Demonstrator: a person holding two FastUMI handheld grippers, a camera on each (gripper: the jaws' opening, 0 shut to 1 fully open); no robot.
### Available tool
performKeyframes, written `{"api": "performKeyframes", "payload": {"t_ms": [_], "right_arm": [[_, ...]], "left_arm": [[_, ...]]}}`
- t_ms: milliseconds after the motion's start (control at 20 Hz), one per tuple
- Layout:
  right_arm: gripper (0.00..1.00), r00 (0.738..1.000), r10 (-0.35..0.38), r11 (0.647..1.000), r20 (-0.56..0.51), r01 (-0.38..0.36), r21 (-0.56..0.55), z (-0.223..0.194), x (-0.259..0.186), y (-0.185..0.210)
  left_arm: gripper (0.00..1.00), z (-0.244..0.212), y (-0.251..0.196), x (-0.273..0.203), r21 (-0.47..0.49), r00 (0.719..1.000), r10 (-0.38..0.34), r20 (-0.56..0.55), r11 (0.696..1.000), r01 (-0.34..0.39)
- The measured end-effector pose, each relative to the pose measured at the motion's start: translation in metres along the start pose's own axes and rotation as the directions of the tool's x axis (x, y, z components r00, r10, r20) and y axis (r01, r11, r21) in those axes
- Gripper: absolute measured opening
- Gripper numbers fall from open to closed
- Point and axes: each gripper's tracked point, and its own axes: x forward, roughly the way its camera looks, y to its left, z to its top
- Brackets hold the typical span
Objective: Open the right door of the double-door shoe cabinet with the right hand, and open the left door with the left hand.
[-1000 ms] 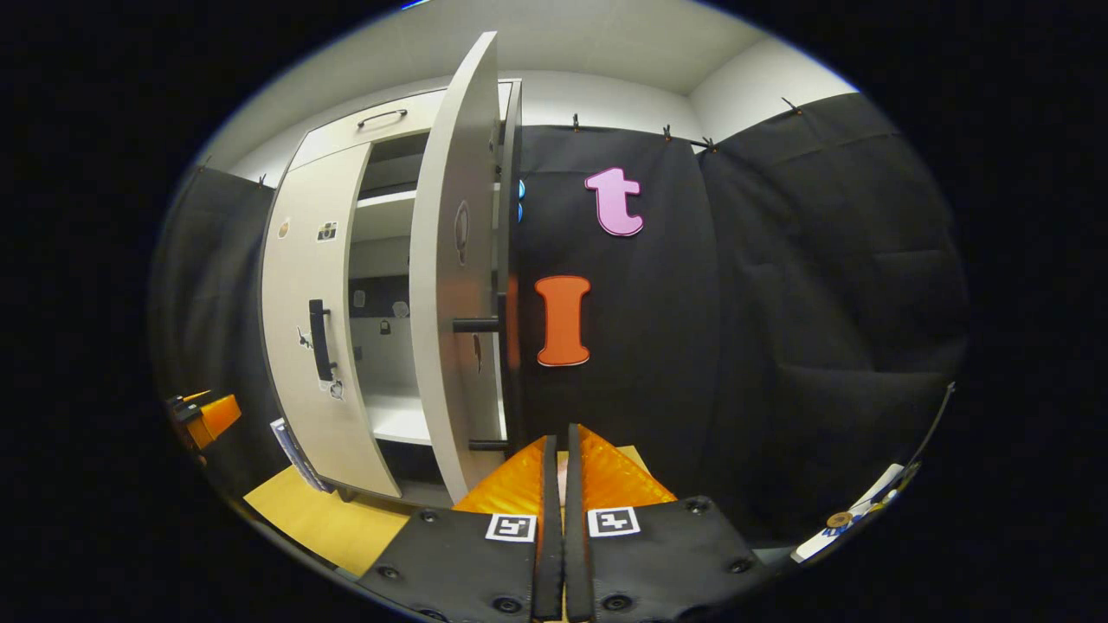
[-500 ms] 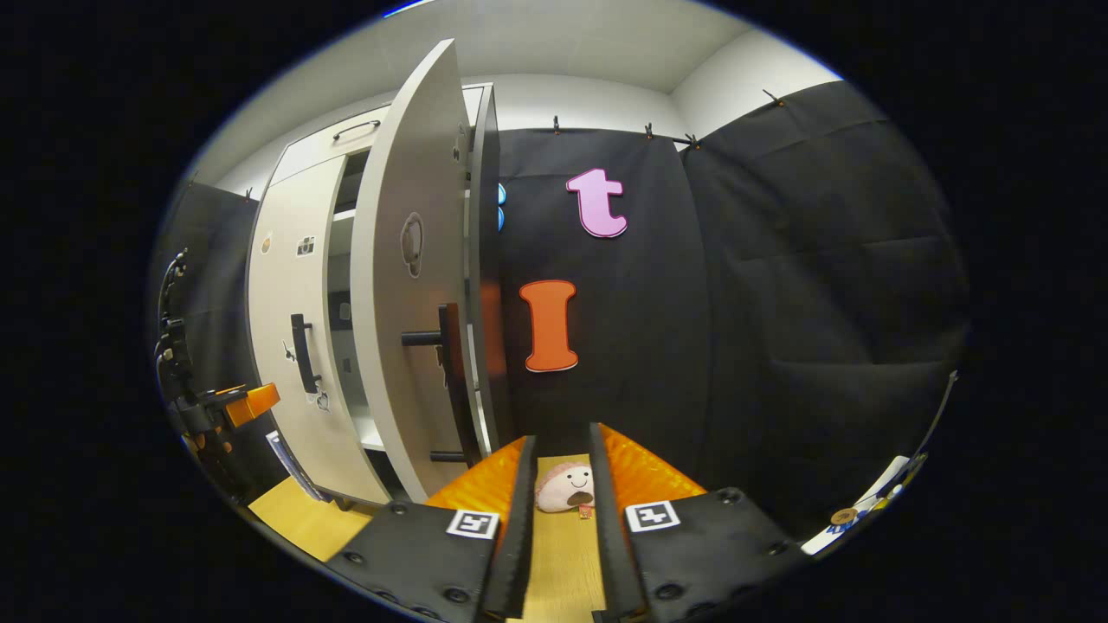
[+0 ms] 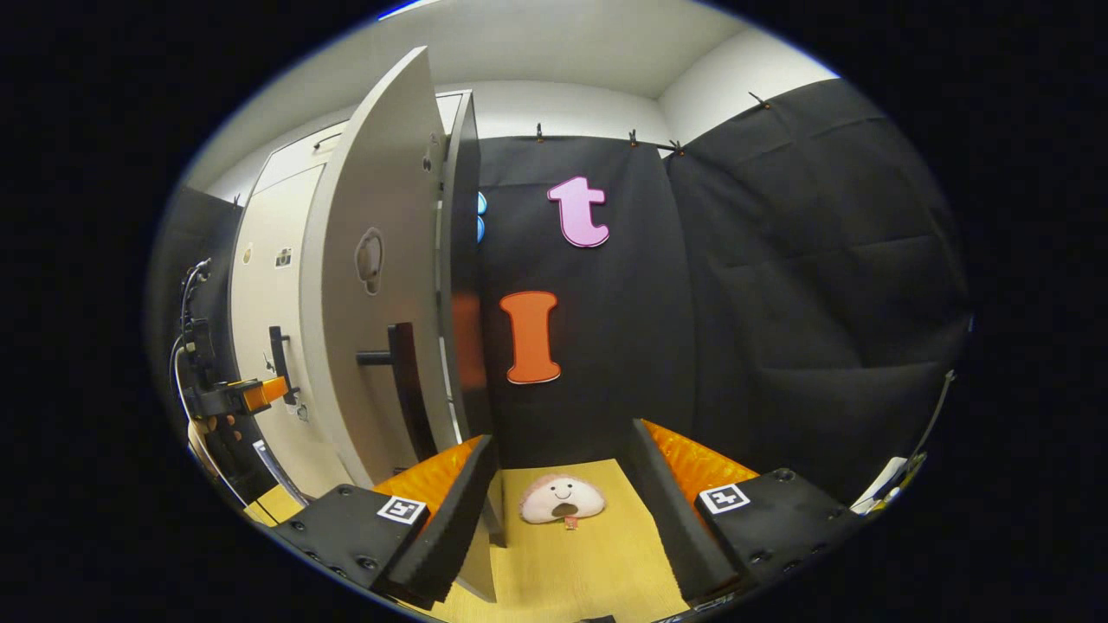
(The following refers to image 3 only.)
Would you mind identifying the beige double-door shoe cabinet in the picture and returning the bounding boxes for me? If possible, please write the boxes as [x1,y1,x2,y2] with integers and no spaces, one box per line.
[227,89,487,503]

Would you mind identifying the cabinet door with headphone sticker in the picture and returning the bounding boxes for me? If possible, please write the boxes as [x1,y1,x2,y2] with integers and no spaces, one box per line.
[299,46,499,602]

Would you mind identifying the black handle headphone sticker door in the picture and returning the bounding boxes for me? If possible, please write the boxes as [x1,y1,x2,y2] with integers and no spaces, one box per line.
[357,322,438,464]

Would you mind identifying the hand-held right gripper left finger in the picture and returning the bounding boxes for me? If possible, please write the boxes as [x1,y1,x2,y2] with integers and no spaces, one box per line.
[270,434,500,611]

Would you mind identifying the pink smiling plush toy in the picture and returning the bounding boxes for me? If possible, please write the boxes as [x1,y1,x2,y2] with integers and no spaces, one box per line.
[519,473,607,530]

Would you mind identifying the white tool tray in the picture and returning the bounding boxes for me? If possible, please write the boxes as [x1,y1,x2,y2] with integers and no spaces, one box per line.
[850,456,927,517]

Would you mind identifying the cabinet door with camera sticker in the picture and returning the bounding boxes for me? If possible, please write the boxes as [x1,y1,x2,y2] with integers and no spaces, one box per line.
[229,164,351,498]

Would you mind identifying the black handle camera sticker door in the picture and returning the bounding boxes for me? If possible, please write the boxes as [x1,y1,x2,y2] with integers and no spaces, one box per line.
[269,326,300,405]

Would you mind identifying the stack of white booklets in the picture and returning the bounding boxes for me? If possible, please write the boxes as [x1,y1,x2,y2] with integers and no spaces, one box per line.
[253,440,308,507]

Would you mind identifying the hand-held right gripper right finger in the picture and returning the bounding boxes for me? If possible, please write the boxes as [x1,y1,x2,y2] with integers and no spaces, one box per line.
[632,419,866,604]

